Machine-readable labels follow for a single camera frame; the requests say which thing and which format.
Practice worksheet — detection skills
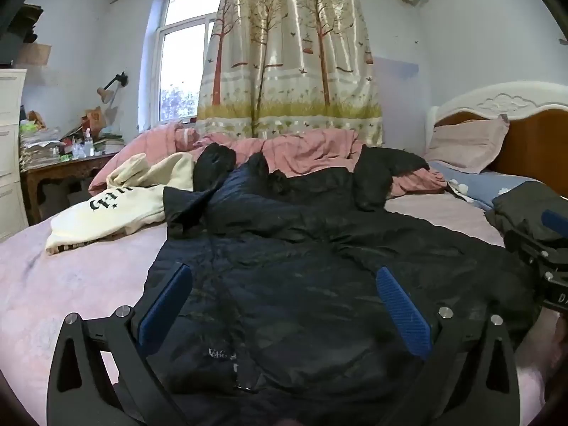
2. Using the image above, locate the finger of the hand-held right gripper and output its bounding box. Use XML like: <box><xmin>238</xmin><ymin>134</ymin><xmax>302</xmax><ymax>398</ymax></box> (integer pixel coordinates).
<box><xmin>541</xmin><ymin>209</ymin><xmax>568</xmax><ymax>234</ymax></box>
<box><xmin>505</xmin><ymin>229</ymin><xmax>551</xmax><ymax>260</ymax></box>

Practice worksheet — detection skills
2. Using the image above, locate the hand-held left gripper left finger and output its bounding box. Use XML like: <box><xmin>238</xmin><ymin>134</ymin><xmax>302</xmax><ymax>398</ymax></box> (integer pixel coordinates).
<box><xmin>47</xmin><ymin>263</ymin><xmax>193</xmax><ymax>426</ymax></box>

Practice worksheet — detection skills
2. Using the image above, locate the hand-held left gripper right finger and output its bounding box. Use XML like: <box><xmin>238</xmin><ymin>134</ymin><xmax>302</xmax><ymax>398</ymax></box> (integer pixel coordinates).
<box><xmin>375</xmin><ymin>266</ymin><xmax>521</xmax><ymax>426</ymax></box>

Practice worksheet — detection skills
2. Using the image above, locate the black puffer jacket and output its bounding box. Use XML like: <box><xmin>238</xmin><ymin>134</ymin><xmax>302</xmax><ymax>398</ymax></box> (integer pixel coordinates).
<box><xmin>144</xmin><ymin>143</ymin><xmax>548</xmax><ymax>393</ymax></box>

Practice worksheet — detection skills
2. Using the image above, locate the dark green folded garment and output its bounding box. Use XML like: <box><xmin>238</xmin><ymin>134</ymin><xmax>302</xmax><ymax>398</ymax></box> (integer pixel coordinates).
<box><xmin>486</xmin><ymin>182</ymin><xmax>568</xmax><ymax>249</ymax></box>

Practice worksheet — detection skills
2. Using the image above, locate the blue cloud print pillow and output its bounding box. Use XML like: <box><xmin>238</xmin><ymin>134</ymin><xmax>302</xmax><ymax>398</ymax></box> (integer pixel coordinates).
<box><xmin>428</xmin><ymin>162</ymin><xmax>540</xmax><ymax>211</ymax></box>

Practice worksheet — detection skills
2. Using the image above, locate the white and wooden headboard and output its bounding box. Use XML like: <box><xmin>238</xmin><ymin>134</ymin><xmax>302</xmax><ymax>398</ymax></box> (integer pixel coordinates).
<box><xmin>426</xmin><ymin>81</ymin><xmax>568</xmax><ymax>185</ymax></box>

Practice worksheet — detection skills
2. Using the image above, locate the cream printed hoodie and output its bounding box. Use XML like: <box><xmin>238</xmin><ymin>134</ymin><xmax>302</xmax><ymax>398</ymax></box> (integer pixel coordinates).
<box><xmin>45</xmin><ymin>153</ymin><xmax>196</xmax><ymax>256</ymax></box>

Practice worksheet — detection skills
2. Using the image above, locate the dusty pink pillow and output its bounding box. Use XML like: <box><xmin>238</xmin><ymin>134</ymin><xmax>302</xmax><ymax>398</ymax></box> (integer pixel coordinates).
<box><xmin>425</xmin><ymin>115</ymin><xmax>510</xmax><ymax>174</ymax></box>

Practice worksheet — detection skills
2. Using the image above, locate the stack of books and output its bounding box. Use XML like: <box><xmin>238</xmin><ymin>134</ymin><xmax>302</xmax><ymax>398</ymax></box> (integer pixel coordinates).
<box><xmin>93</xmin><ymin>135</ymin><xmax>126</xmax><ymax>154</ymax></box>

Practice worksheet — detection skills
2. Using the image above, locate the wooden desk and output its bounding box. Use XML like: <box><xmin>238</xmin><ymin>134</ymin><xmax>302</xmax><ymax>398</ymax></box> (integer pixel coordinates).
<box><xmin>20</xmin><ymin>151</ymin><xmax>120</xmax><ymax>227</ymax></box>

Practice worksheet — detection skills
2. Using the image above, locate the pink quilt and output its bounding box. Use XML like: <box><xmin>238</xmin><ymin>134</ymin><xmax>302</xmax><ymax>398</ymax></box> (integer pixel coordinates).
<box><xmin>89</xmin><ymin>122</ymin><xmax>447</xmax><ymax>196</ymax></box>

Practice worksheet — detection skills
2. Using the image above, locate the pile of papers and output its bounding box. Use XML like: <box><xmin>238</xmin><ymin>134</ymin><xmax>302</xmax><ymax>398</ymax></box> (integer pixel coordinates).
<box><xmin>20</xmin><ymin>122</ymin><xmax>63</xmax><ymax>161</ymax></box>

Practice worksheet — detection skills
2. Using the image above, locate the black desk lamp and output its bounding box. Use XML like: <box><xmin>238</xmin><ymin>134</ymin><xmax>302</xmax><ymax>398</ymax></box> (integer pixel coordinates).
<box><xmin>97</xmin><ymin>72</ymin><xmax>129</xmax><ymax>107</ymax></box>

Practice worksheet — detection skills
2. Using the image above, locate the white drawer cabinet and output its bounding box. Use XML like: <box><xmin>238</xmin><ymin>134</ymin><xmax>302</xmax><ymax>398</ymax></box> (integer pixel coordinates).
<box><xmin>0</xmin><ymin>69</ymin><xmax>29</xmax><ymax>242</ymax></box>

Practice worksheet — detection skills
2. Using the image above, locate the tree print curtain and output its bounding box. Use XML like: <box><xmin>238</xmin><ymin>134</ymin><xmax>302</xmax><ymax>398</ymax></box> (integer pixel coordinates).
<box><xmin>196</xmin><ymin>0</ymin><xmax>383</xmax><ymax>145</ymax></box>

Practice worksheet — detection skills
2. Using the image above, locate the cardboard box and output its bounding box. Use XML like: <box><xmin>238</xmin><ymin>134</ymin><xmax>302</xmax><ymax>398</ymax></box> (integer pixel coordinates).
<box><xmin>15</xmin><ymin>43</ymin><xmax>51</xmax><ymax>66</ymax></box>

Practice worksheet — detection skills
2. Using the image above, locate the white frame window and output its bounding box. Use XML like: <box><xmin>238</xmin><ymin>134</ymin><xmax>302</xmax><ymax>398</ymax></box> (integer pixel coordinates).
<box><xmin>151</xmin><ymin>0</ymin><xmax>227</xmax><ymax>127</ymax></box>

